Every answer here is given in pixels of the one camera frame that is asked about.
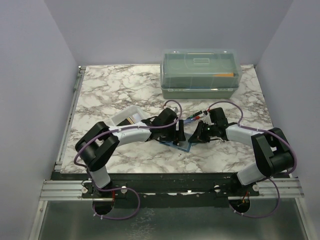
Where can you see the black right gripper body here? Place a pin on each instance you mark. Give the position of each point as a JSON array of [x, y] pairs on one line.
[[211, 130]]

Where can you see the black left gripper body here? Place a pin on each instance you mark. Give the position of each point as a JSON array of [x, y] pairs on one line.
[[169, 133]]

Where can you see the blue leather card holder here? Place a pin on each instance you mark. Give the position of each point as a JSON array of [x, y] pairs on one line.
[[184, 146]]

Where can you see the white plastic card tray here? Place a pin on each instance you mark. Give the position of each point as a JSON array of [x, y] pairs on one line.
[[117, 119]]

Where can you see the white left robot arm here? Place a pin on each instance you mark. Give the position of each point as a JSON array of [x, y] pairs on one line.
[[97, 146]]

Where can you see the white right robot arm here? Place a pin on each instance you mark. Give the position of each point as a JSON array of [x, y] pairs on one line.
[[272, 152]]

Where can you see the clear lidded storage box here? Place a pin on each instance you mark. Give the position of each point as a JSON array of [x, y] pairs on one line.
[[199, 73]]

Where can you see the blue transparent handle screwdriver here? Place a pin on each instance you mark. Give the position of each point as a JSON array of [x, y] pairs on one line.
[[189, 120]]

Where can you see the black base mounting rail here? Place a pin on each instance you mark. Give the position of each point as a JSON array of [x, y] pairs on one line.
[[125, 185]]

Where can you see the aluminium frame rail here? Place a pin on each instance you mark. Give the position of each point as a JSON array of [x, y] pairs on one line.
[[61, 190]]

